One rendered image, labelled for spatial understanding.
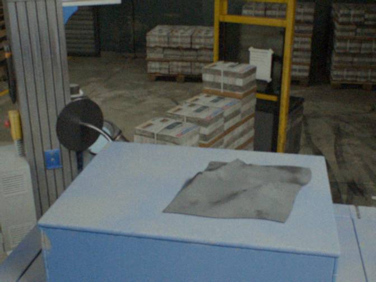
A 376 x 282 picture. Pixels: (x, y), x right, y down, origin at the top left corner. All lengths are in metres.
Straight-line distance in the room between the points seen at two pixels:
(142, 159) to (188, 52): 7.20
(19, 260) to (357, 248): 0.85
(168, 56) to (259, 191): 7.51
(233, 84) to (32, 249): 3.02
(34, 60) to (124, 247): 1.62
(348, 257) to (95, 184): 0.65
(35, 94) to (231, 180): 1.58
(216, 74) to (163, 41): 4.38
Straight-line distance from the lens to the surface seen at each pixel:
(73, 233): 1.04
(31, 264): 1.30
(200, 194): 1.10
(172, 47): 8.46
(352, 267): 1.30
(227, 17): 4.66
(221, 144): 3.93
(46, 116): 2.58
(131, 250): 1.02
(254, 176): 1.17
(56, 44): 2.50
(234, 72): 4.09
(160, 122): 3.59
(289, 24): 4.41
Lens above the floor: 2.28
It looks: 22 degrees down
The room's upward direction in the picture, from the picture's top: straight up
